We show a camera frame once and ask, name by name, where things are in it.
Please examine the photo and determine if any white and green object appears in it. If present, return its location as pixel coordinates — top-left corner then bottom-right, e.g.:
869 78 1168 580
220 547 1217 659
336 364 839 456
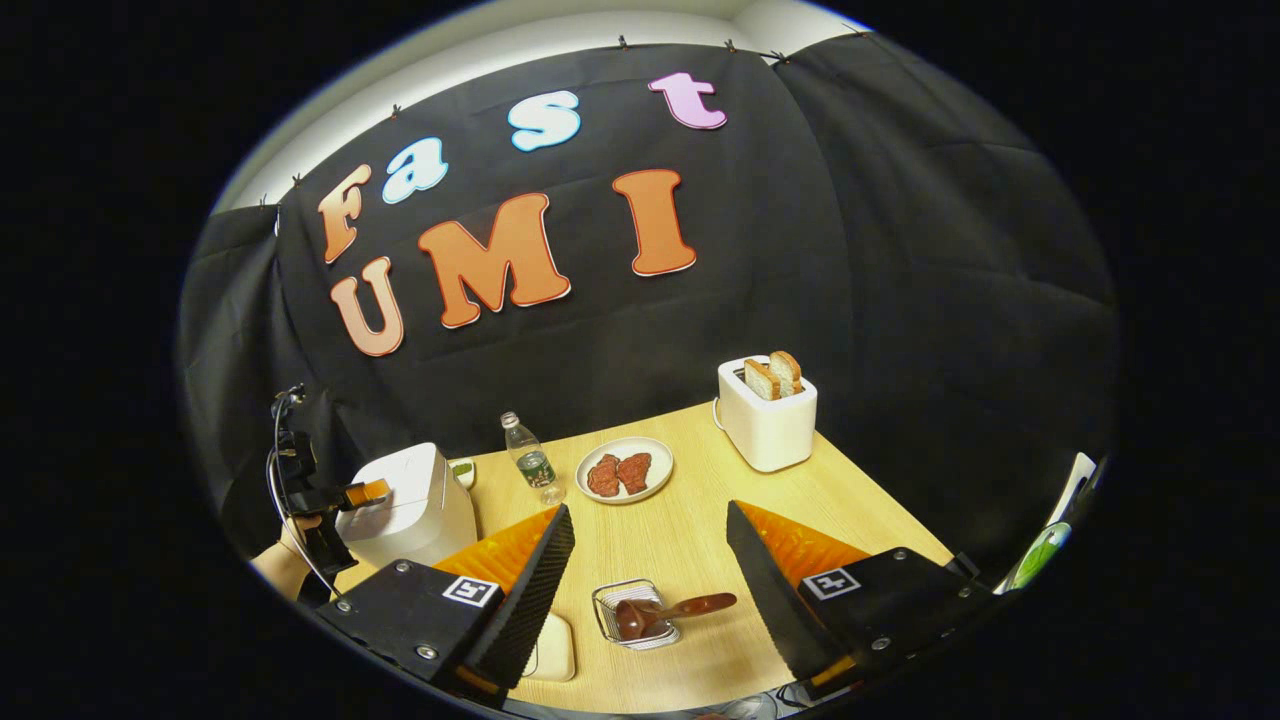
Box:
1000 452 1103 593

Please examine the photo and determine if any white toaster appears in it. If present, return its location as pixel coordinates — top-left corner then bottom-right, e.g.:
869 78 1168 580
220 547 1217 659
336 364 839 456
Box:
717 355 819 474

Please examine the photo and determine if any clear plastic water bottle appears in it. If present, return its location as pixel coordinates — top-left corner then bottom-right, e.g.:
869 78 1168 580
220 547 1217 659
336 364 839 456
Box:
500 411 567 506

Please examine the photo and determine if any white round plate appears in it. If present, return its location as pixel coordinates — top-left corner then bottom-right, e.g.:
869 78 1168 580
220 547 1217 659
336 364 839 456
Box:
576 436 675 505

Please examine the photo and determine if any cream rice container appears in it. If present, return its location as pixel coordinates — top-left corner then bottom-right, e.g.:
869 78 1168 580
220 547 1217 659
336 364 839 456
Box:
520 612 578 684

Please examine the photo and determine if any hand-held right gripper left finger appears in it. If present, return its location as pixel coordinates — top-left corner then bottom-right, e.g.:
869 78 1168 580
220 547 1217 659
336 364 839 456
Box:
315 503 577 707

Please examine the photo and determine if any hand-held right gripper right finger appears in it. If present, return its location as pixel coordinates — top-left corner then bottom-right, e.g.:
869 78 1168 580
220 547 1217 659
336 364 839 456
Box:
726 500 1001 701

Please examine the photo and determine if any white rice cooker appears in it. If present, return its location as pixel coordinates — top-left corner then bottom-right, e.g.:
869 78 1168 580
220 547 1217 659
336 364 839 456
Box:
335 443 479 569

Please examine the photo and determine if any wire chopstick holder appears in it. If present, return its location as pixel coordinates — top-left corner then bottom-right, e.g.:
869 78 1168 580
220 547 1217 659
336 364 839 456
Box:
592 578 683 653

